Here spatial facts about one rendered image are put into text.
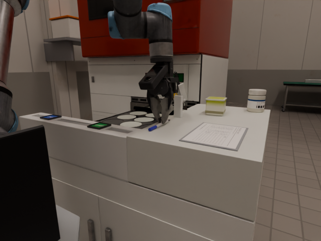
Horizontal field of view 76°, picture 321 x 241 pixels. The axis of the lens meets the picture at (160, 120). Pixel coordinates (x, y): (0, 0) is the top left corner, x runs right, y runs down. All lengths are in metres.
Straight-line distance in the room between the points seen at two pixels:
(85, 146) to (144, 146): 0.24
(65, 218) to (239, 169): 0.40
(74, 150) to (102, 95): 0.78
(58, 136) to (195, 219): 0.54
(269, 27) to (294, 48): 0.94
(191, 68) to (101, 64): 0.65
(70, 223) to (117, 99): 1.00
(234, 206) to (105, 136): 0.40
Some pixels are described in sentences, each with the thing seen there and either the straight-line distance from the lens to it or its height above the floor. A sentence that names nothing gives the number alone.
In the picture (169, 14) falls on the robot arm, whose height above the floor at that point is 1.31.
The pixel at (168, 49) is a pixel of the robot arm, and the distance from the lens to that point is 0.67.
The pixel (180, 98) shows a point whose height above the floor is 1.04.
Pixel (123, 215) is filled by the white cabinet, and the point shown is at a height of 0.70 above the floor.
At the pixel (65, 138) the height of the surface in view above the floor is 0.91.
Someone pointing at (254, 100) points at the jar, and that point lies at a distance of 0.98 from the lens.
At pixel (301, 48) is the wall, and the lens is 7.44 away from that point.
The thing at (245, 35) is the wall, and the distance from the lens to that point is 7.57.
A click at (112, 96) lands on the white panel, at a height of 0.97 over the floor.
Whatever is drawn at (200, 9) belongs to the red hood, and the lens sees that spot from 1.12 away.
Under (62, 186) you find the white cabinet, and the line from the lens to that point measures 0.92.
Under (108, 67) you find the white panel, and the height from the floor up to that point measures 1.16.
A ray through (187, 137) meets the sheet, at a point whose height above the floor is 0.97.
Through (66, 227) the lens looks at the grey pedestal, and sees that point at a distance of 0.54.
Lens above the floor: 1.15
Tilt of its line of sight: 14 degrees down
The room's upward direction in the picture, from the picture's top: straight up
